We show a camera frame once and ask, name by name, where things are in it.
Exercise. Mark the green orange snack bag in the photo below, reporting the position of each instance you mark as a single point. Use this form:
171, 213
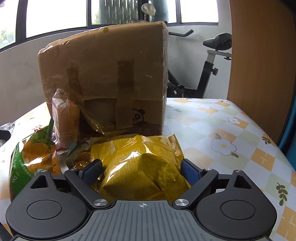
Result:
33, 154

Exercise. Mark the floral checkered bed sheet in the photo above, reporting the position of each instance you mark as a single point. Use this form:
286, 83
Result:
215, 133

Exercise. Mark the brown wooden board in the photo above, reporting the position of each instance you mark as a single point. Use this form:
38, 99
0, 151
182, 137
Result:
262, 78

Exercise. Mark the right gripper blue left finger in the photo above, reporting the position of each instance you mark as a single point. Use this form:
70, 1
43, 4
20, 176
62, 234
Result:
81, 182

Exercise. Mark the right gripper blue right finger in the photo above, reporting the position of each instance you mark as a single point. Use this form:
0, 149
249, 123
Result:
201, 181

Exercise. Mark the yellow snack bag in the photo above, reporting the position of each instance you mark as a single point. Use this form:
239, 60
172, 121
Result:
140, 168

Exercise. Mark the black exercise bike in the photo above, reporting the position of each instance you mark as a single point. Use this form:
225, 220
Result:
218, 46

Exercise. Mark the orange wrapped cracker pack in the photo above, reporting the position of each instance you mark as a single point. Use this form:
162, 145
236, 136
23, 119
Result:
66, 116

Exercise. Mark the brown cardboard box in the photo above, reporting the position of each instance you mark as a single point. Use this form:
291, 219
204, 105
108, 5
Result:
117, 75

